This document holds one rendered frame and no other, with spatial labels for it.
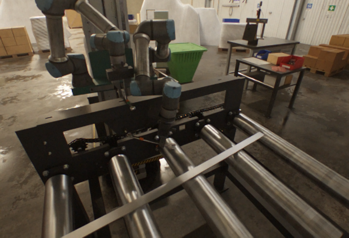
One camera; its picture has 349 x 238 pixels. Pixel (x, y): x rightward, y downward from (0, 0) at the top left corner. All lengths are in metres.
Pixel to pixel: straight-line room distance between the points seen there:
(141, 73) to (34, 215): 1.72
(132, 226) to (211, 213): 0.30
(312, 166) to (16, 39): 8.92
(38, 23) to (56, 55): 7.59
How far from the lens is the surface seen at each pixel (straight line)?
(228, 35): 7.57
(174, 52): 3.32
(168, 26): 1.09
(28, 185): 2.50
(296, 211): 0.94
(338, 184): 1.15
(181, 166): 0.94
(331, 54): 6.20
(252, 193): 1.64
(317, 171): 1.16
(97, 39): 0.99
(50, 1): 1.21
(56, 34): 1.30
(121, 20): 1.58
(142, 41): 1.02
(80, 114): 0.93
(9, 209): 2.39
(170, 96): 0.75
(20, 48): 8.97
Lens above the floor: 1.60
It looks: 30 degrees down
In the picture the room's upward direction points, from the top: straight up
